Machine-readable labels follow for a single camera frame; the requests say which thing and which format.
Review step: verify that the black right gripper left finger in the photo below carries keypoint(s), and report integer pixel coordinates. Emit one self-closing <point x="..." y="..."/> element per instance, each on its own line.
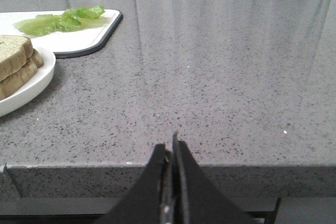
<point x="141" y="204"/>

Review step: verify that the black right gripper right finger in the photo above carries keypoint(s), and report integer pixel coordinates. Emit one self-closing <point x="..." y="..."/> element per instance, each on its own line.
<point x="198" y="200"/>

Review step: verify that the green lettuce leaf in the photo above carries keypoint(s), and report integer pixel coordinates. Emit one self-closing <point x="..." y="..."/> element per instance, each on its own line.
<point x="70" y="20"/>

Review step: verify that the bread slice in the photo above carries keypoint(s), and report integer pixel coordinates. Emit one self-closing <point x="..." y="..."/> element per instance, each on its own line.
<point x="16" y="80"/>
<point x="15" y="50"/>

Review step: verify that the white round plate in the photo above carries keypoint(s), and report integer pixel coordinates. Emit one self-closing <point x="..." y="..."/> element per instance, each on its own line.
<point x="34" y="86"/>

